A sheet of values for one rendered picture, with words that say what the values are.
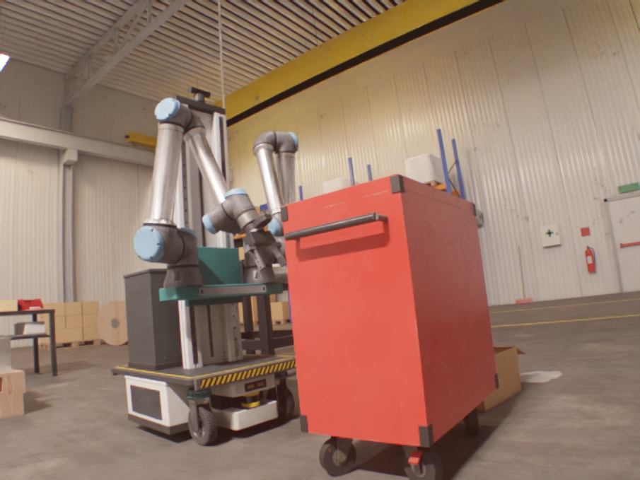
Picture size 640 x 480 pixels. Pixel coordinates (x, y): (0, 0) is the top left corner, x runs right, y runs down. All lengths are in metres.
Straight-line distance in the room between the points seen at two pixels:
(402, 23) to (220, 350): 8.60
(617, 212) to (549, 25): 5.08
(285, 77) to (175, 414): 10.12
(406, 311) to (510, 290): 10.53
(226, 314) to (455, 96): 11.30
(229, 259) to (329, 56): 8.78
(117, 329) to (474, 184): 9.55
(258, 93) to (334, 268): 10.81
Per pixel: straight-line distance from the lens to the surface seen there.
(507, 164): 12.02
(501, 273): 11.79
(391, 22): 10.17
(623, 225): 11.41
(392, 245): 1.28
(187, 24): 13.30
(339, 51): 10.64
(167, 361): 2.37
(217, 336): 2.39
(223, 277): 2.33
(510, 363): 2.46
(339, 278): 1.37
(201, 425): 2.07
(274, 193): 2.18
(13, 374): 3.35
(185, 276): 2.02
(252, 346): 3.52
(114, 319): 10.33
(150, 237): 1.89
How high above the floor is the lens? 0.60
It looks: 9 degrees up
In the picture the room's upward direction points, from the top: 6 degrees counter-clockwise
